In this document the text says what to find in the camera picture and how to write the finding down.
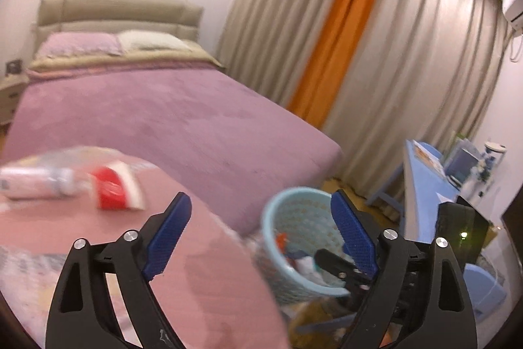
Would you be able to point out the pink yogurt drink bottle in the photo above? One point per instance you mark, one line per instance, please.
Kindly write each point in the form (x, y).
(25, 182)

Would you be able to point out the red white paper cup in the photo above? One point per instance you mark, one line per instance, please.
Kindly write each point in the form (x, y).
(116, 188)

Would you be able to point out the blue desk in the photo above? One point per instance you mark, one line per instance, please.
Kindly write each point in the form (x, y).
(415, 189)

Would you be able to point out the white printed carton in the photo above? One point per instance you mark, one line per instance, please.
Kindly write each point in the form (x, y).
(306, 267)

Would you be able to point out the purple bed cover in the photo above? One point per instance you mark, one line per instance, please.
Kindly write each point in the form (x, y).
(231, 147)

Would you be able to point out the pink blanket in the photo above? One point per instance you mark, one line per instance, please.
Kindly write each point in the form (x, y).
(210, 290)

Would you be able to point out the pink pillow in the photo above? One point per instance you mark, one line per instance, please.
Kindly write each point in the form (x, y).
(74, 44)

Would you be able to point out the wooden nightstand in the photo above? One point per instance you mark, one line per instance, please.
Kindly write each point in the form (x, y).
(11, 90)

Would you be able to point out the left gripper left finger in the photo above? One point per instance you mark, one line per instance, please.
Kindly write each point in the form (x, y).
(82, 314)

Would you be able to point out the white cup on desk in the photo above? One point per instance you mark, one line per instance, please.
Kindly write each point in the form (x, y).
(494, 153)

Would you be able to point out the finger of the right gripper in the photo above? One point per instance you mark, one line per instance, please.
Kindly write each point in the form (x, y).
(353, 279)

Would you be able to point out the orange curtain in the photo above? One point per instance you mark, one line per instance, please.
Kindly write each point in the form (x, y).
(322, 78)

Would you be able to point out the light blue laundry basket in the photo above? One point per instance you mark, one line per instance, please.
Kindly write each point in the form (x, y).
(303, 216)

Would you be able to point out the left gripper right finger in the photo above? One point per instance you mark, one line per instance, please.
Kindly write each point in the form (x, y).
(419, 286)

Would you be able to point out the white pillow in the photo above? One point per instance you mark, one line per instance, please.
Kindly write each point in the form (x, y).
(138, 40)

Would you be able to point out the white air conditioner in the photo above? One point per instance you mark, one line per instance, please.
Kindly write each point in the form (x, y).
(513, 12)

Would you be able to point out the beige curtain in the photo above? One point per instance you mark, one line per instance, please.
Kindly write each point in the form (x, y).
(423, 69)

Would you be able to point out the stack of books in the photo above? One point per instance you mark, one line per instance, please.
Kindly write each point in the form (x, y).
(462, 155)

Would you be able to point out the beige padded headboard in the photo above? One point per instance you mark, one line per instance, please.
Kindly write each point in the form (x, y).
(113, 16)

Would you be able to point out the white blue flower vase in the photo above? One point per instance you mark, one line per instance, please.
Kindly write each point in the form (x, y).
(482, 170)

